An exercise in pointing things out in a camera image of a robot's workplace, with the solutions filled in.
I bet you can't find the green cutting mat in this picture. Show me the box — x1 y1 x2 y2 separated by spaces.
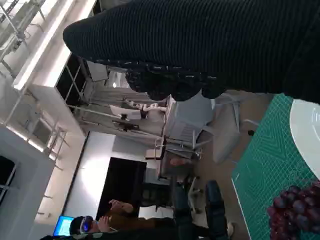
231 93 320 240

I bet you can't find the white plate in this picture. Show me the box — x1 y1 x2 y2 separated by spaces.
289 98 320 181

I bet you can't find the large black screen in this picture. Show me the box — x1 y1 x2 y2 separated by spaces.
96 156 148 221

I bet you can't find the person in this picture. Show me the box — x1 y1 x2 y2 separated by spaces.
39 179 237 240

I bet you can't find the black monitor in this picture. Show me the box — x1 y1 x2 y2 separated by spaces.
0 155 17 192

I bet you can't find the purple toy grape bunch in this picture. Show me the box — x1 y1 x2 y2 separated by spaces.
266 180 320 240

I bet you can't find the grey wall box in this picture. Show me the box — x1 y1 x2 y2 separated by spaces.
88 60 110 82

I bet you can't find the black-paned window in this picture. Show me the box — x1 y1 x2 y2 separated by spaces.
55 53 89 107

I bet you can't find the laptop with blue screen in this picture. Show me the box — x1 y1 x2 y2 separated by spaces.
52 215 75 237

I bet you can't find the white office chair base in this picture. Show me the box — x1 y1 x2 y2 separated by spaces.
187 176 205 213

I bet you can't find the white VR headset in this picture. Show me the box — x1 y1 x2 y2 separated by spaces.
79 215 95 235

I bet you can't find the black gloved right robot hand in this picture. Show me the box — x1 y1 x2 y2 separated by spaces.
62 0 320 104

